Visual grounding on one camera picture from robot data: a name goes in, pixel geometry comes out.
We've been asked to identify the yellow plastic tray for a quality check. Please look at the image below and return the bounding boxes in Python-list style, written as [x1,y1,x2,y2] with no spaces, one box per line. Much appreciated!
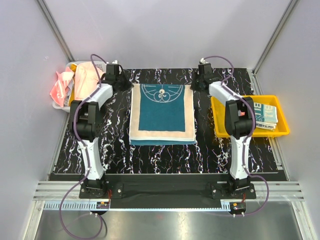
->
[210,95,290,138]

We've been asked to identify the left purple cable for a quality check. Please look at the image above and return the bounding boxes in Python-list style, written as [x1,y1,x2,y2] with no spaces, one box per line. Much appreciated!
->
[58,53,111,238]

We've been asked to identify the folded printed towel in tray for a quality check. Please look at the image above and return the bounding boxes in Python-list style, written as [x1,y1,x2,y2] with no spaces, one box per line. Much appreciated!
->
[253,102,278,131]

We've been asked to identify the left aluminium frame post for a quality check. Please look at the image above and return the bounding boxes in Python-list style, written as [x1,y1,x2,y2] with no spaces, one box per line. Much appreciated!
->
[35,0,75,62]

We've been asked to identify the teal beige Doraemon towel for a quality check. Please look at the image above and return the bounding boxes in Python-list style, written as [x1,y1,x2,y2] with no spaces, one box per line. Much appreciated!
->
[129,83,196,146]

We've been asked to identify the aluminium frame post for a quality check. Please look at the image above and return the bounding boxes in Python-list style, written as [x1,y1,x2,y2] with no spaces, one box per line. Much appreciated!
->
[252,0,301,75]
[35,0,75,62]

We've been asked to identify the white plastic basket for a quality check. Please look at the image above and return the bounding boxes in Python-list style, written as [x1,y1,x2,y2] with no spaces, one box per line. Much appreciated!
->
[49,61,107,113]

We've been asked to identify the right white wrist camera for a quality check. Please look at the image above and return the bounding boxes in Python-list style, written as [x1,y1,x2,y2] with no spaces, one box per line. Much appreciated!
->
[199,58,208,64]

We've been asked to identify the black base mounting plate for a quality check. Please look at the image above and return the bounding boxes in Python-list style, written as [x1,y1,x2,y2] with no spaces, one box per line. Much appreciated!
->
[88,173,257,211]

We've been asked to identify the pink striped cloth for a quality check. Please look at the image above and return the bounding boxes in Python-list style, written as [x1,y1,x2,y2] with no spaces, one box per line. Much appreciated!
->
[49,67,74,108]

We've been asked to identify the right aluminium frame post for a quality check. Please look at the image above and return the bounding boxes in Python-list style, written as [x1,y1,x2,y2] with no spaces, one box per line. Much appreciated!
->
[252,0,301,75]

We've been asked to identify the peach towel in basket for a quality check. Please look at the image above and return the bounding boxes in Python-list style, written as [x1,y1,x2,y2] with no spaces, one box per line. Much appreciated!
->
[74,62,100,100]

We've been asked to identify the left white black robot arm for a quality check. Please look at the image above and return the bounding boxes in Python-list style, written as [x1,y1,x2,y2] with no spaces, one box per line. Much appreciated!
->
[69,61,132,199]

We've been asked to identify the yellow cloth in basket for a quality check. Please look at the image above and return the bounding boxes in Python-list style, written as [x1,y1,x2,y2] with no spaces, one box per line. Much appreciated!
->
[67,63,78,107]

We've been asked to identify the aluminium front rail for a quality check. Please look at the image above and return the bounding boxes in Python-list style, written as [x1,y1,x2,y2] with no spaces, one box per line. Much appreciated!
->
[33,181,305,212]

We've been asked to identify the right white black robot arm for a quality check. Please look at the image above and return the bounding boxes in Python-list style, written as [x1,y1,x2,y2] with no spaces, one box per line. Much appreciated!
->
[191,62,256,199]

